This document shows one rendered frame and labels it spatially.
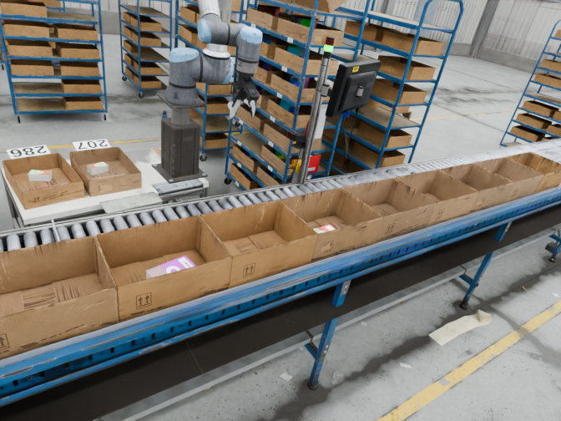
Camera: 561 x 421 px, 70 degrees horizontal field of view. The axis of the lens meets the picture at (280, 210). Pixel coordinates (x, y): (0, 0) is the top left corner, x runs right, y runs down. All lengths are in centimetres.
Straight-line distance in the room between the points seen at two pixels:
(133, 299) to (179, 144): 128
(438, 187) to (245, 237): 134
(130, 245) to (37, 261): 30
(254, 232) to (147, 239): 49
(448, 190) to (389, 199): 41
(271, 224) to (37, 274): 95
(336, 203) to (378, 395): 112
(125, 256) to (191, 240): 26
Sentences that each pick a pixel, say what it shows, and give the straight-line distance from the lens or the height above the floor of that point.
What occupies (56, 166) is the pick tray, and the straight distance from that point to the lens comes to 268.
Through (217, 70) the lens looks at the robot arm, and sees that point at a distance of 237.
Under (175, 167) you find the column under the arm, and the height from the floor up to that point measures 83.
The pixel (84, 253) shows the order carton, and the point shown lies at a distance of 158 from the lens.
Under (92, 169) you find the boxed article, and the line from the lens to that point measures 256.
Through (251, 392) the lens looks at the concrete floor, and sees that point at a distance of 236.
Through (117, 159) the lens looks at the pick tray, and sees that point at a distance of 275.
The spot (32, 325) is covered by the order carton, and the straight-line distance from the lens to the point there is 134.
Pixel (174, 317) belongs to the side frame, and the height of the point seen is 91.
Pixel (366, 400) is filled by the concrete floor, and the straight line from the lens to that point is 249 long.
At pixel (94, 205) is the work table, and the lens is 230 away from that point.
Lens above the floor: 193
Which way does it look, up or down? 30 degrees down
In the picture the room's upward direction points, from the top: 10 degrees clockwise
